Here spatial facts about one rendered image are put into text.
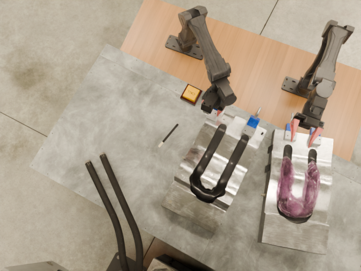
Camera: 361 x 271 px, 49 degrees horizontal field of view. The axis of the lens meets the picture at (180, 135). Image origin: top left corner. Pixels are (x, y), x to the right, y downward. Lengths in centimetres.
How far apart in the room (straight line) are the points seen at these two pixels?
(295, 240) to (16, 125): 200
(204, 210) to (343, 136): 73
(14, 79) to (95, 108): 123
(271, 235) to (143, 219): 55
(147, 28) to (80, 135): 63
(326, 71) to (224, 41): 65
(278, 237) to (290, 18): 183
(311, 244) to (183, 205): 54
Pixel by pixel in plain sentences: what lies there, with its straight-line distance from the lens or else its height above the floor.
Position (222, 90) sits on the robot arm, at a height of 117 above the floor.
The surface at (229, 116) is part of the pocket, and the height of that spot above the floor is 86.
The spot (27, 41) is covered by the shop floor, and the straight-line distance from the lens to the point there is 316.
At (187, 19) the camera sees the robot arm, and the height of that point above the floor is 126.
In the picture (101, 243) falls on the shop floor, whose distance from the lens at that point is 264.
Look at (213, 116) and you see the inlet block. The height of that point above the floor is 95.
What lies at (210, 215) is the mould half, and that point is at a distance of 172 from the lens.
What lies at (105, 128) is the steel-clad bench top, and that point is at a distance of 189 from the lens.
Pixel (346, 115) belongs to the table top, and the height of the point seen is 80.
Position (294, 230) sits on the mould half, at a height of 91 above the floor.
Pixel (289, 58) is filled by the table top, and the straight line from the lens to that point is 203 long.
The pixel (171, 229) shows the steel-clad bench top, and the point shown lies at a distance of 178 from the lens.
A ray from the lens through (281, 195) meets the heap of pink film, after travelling 173.
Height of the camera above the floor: 258
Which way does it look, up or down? 75 degrees down
